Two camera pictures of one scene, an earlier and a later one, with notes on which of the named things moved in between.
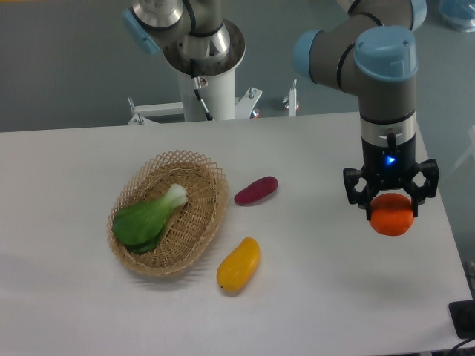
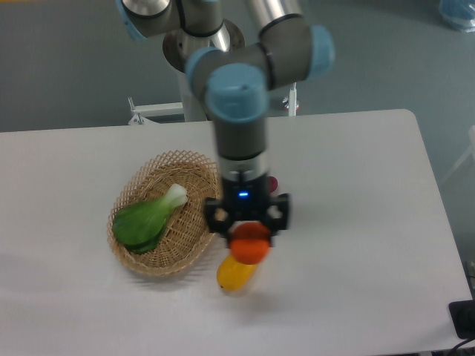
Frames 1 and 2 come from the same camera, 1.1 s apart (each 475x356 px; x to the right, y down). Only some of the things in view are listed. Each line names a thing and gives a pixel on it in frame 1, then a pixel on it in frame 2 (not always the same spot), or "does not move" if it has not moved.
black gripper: [388, 167] → [241, 200]
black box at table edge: [462, 314] does not move
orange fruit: [391, 213] → [249, 242]
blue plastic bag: [459, 13] does not move
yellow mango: [238, 267] does not move
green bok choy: [139, 226] does not move
